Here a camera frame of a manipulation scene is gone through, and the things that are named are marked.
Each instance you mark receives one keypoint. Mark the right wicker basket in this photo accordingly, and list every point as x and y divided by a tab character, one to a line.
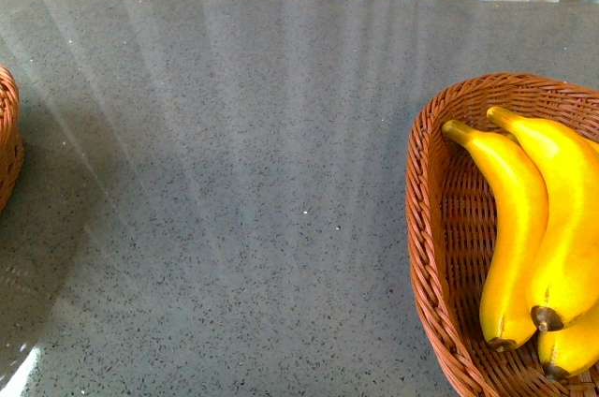
451	220

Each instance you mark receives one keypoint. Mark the wicker basket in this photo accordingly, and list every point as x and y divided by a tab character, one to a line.
12	151
451	220

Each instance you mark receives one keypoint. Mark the left wicker basket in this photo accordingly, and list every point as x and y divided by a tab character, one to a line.
12	151

